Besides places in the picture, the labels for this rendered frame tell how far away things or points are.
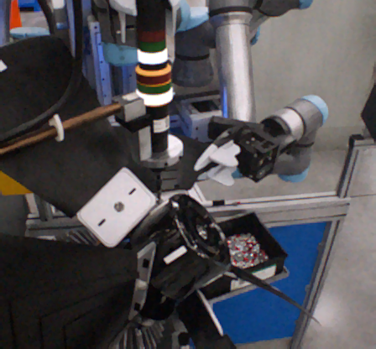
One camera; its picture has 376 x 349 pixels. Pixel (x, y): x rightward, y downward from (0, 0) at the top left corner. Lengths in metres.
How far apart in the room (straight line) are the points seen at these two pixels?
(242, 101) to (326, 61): 1.84
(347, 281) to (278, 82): 1.24
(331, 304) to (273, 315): 0.53
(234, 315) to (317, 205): 0.54
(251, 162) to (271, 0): 0.37
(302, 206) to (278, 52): 1.50
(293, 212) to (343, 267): 1.09
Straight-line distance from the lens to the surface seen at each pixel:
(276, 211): 1.17
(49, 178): 0.52
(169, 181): 0.66
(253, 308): 1.52
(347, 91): 2.84
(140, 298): 0.51
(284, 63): 2.58
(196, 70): 1.33
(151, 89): 0.50
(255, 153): 0.73
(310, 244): 1.33
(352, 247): 2.35
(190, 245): 0.48
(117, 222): 0.53
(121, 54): 0.76
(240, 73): 0.88
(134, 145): 0.53
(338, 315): 2.04
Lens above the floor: 1.60
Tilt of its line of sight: 35 degrees down
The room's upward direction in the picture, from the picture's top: straight up
